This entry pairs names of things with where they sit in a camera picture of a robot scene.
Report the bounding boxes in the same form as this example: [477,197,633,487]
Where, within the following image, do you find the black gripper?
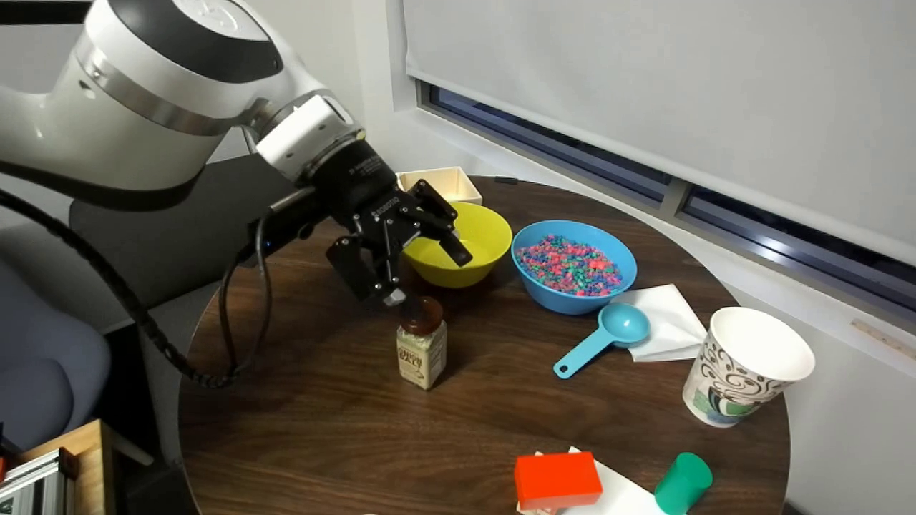
[312,141,471,309]

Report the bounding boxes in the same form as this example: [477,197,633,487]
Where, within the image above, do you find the brown-lidded glass spice jar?
[395,297,445,390]

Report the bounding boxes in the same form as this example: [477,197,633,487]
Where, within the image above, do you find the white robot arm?
[0,0,468,307]

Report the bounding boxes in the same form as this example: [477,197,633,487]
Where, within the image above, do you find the white wooden box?
[397,166,480,204]

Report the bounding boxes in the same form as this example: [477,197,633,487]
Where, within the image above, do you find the yellow plastic bowl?
[402,204,513,290]

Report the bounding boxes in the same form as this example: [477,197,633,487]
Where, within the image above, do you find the blue bowl of beads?
[510,221,637,316]

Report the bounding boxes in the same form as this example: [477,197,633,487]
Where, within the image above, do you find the round wooden table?
[179,223,790,515]

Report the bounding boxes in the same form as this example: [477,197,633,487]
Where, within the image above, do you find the teal measuring scoop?
[551,303,650,380]

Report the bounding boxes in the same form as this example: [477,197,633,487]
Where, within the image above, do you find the orange block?
[513,452,603,510]

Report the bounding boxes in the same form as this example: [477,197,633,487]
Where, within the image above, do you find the white napkin under scoop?
[623,284,707,364]

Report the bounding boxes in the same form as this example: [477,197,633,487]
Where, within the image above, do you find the white folded napkin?
[515,452,663,515]

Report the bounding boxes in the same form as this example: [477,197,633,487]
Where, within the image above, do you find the grey office chair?
[0,261,110,450]

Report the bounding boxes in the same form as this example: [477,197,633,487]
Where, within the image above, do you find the patterned paper cup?
[680,307,816,430]

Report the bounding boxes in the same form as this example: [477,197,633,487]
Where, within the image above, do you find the green cylinder block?
[651,452,714,515]

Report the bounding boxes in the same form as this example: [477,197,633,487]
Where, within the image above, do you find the wooden equipment cart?
[0,422,118,515]

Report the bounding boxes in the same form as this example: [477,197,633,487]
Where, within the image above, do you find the white roller blind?
[402,0,916,263]

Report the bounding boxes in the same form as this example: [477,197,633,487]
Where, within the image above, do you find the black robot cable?
[0,186,322,393]

